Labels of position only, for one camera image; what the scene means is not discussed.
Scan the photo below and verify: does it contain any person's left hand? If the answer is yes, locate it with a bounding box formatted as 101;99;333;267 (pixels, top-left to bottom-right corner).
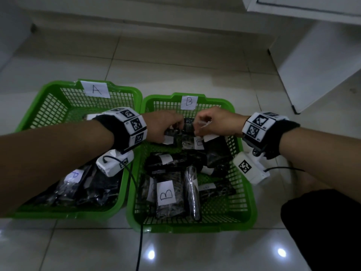
142;111;185;144

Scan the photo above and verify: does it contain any person's right hand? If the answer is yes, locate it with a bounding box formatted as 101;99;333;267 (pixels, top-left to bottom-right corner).
193;106;250;138

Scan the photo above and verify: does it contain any green plastic basket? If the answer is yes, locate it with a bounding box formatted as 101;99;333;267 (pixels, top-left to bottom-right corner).
126;92;258;234
8;79;143;221

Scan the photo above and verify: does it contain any person's left forearm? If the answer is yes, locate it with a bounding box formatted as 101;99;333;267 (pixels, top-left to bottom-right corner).
0;120;115;218

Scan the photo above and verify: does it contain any person's right forearm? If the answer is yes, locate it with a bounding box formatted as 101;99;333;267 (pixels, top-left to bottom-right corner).
278;126;361;204

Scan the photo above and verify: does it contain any person's right leg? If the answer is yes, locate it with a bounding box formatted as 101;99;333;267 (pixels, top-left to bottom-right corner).
292;166;335;195

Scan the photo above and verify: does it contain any black wristband with marker tags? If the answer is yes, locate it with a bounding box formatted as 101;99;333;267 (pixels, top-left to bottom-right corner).
93;107;148;155
242;111;301;160

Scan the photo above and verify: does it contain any white desk cabinet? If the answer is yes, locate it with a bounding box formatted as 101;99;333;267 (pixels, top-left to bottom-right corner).
242;0;361;115

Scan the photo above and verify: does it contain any white desk side panel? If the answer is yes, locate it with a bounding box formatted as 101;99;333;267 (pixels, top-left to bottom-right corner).
0;0;37;71

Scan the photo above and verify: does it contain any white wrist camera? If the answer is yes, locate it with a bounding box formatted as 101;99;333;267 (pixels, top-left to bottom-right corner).
232;151;270;185
96;149;135;178

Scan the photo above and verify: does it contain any black camera cable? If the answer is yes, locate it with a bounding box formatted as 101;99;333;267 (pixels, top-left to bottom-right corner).
103;155;144;271
264;166;306;172

